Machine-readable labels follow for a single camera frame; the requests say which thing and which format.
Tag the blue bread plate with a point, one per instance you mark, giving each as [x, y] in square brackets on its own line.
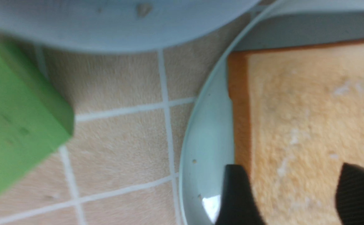
[209, 143]

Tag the orange checkered tablecloth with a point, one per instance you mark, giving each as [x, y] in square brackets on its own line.
[121, 166]

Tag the toast slice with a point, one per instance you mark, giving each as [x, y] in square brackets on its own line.
[298, 115]

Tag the mint green empty plate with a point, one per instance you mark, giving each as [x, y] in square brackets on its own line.
[116, 26]

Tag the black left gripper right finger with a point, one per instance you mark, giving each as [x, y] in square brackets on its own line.
[349, 197]

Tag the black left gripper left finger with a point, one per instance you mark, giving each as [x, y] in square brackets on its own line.
[237, 206]

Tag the green cube block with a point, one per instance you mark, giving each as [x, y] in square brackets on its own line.
[35, 120]

